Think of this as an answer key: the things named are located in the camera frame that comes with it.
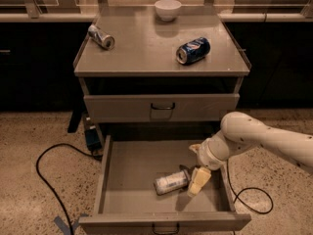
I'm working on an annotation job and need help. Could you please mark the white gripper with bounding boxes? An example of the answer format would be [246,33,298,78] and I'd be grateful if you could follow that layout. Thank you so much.
[179,138,229,197]

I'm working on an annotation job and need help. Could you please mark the blue white plastic bottle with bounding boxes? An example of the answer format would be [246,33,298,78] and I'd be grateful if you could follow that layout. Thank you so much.
[154,169,191,195]

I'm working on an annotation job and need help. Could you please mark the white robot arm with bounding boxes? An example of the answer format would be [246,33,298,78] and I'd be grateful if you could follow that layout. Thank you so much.
[187,112,313,197]

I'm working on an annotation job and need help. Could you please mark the grey top drawer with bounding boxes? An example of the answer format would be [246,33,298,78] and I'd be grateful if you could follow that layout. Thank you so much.
[84,94,240,122]

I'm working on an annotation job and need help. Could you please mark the open grey middle drawer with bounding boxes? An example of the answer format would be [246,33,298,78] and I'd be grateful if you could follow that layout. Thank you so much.
[79,137,251,235]

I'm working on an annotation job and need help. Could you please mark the grey drawer cabinet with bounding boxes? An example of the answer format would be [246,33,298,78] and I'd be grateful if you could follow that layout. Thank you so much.
[74,5,250,141]

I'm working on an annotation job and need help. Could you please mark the blue power adapter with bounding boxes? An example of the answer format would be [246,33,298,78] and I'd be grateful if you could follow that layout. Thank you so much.
[84,128,102,152]

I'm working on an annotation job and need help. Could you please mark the blue soda can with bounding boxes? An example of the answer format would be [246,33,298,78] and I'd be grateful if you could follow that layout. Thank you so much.
[176,37,210,65]

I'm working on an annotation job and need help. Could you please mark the blue tape cross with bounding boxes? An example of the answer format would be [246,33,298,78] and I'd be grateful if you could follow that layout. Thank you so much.
[54,216,81,235]

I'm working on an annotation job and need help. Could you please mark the white bowl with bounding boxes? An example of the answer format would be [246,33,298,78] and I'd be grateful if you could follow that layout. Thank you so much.
[155,0,182,22]

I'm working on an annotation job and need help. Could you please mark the silver soda can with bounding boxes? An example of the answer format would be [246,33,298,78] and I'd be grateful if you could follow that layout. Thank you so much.
[88,24,115,50]

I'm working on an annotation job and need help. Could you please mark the dark base cabinets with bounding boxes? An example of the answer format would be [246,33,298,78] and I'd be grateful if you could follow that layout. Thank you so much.
[0,23,313,111]

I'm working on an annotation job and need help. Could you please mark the black middle drawer handle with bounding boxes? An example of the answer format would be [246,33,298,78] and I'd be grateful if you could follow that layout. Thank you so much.
[152,223,180,235]

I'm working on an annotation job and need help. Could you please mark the black drawer handle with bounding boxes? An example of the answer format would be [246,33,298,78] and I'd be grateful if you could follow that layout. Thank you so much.
[152,223,180,235]
[151,103,176,111]

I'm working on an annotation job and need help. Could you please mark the black top drawer handle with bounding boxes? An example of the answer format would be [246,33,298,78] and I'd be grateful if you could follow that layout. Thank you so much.
[151,103,176,111]

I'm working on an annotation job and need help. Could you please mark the black cable right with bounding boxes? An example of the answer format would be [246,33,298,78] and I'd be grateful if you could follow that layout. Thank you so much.
[224,159,275,215]

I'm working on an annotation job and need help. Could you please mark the black cable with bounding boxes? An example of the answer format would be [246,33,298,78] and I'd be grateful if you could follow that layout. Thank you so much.
[35,142,104,235]
[224,159,275,215]

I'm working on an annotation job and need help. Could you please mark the black cable left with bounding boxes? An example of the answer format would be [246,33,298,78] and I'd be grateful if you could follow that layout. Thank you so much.
[35,142,104,235]

